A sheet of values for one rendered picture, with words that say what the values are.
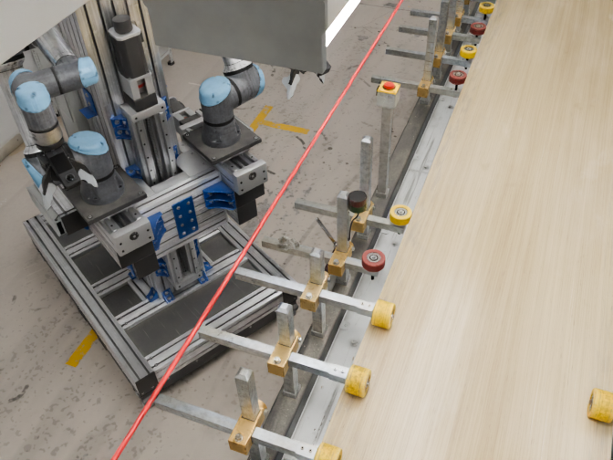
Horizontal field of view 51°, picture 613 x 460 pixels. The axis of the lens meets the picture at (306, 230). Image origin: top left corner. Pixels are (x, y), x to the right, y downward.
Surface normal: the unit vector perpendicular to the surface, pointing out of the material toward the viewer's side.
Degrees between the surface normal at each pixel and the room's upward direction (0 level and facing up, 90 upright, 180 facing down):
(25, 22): 90
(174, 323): 0
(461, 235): 0
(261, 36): 90
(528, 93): 0
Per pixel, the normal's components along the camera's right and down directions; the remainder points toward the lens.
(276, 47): -0.36, 0.65
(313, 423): -0.04, -0.72
